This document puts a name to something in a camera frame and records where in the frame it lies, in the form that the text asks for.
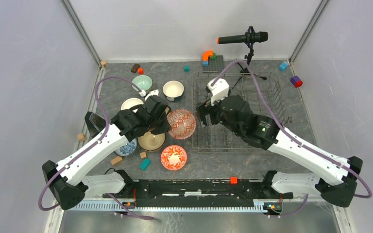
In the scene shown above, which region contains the blue zigzag pattern bowl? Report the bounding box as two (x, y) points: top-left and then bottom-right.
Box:
(167, 109), (197, 140)

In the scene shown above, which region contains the pink speckled bowl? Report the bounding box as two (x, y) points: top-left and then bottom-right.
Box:
(138, 132), (166, 151)

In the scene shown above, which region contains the orange bowl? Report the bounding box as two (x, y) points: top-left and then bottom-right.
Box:
(120, 98), (144, 110)

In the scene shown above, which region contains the teal and white bowl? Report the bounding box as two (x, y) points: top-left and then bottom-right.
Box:
(162, 80), (185, 101)

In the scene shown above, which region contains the mint green flower bowl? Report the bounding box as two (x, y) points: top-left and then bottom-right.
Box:
(132, 75), (153, 92)

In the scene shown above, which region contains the blue floral white bowl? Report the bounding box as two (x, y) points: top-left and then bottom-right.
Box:
(113, 138), (138, 157)

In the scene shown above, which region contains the red and white bowl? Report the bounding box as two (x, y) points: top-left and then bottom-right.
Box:
(160, 145), (187, 171)

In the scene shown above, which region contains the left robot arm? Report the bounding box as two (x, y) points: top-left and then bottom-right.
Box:
(38, 95), (171, 211)

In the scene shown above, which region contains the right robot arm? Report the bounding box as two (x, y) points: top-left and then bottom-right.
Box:
(196, 95), (363, 208)

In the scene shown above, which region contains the grey building block baseplate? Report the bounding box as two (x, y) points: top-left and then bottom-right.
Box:
(203, 55), (225, 72)

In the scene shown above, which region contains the red orange small block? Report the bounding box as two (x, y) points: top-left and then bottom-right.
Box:
(137, 68), (144, 75)

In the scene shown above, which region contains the teal block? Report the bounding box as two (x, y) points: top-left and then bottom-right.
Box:
(139, 158), (151, 171)

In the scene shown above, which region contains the brown block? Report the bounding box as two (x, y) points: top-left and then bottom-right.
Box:
(131, 63), (140, 73)

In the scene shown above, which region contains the orange curved block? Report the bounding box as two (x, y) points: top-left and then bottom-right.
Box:
(202, 50), (214, 62)

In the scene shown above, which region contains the tan wooden brick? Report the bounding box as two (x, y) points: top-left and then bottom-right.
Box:
(110, 156), (124, 166)

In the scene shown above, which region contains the black clear-top box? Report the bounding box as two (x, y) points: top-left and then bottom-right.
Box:
(85, 111), (106, 138)

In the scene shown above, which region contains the light blue block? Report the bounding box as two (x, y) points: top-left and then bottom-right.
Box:
(278, 61), (289, 71)

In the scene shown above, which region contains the purple and red block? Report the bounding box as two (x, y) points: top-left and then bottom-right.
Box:
(290, 75), (303, 88)

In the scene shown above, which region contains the black microphone orange tip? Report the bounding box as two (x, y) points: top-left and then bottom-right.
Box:
(217, 32), (269, 44)

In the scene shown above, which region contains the black microphone tripod stand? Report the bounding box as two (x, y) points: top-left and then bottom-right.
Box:
(232, 26), (267, 88)

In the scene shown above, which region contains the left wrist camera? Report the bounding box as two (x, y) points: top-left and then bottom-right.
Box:
(139, 89), (159, 101)

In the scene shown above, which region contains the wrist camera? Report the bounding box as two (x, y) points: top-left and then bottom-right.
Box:
(139, 89), (159, 101)
(206, 78), (230, 106)

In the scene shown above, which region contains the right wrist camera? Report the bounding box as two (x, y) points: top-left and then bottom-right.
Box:
(206, 78), (230, 106)

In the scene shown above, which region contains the grey wire dish rack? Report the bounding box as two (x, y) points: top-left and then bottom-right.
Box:
(192, 71), (292, 153)

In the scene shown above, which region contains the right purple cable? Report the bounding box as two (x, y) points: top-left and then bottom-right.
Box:
(210, 60), (373, 218)

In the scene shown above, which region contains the purple cable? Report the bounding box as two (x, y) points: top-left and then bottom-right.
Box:
(37, 76), (156, 221)
(210, 60), (373, 218)

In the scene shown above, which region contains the wooden cube at wall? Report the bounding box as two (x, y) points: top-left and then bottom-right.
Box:
(77, 133), (86, 142)

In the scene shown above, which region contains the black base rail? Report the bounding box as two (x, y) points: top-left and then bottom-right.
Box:
(114, 179), (294, 207)

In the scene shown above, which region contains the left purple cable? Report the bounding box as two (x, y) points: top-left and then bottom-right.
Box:
(37, 76), (156, 221)

